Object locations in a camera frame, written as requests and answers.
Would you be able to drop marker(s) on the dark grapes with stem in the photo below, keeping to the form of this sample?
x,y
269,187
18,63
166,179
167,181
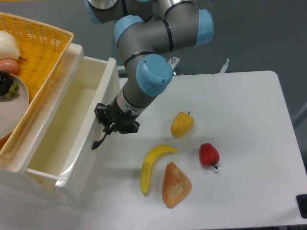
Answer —
x,y
8,86

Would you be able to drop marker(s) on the white plate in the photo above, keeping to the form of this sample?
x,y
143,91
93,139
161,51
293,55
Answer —
x,y
13,109

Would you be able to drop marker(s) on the yellow banana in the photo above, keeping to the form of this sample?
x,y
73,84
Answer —
x,y
148,165

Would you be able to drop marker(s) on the red bell pepper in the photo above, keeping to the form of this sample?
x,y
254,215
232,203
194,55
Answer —
x,y
208,155

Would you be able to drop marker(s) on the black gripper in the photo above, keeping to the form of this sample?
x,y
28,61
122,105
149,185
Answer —
x,y
115,120

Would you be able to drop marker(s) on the yellow woven basket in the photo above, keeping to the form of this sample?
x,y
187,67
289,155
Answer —
x,y
43,46

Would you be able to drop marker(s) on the white drawer cabinet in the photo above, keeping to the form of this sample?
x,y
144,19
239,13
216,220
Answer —
x,y
13,171

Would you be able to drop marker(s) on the orange bread pastry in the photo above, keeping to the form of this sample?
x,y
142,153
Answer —
x,y
176,186

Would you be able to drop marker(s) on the black top drawer handle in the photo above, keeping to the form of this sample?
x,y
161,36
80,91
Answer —
x,y
96,144

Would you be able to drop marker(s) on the black object at table edge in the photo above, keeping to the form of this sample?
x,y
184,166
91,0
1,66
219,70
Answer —
x,y
302,204

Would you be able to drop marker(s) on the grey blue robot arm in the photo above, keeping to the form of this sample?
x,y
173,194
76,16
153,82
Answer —
x,y
142,38

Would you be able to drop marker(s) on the white pear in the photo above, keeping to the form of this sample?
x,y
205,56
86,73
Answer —
x,y
9,47

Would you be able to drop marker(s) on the yellow bell pepper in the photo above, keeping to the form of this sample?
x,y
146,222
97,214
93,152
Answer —
x,y
182,124

